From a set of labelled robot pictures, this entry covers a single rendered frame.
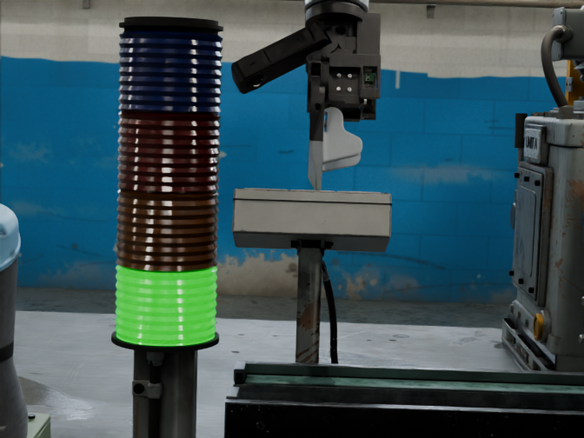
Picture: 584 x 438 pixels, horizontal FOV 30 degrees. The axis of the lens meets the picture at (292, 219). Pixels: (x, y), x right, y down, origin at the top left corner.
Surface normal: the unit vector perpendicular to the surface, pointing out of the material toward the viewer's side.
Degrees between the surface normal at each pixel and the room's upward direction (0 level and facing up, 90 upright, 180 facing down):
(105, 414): 0
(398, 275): 90
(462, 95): 90
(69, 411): 0
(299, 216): 69
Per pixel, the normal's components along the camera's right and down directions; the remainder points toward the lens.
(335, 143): 0.00, -0.21
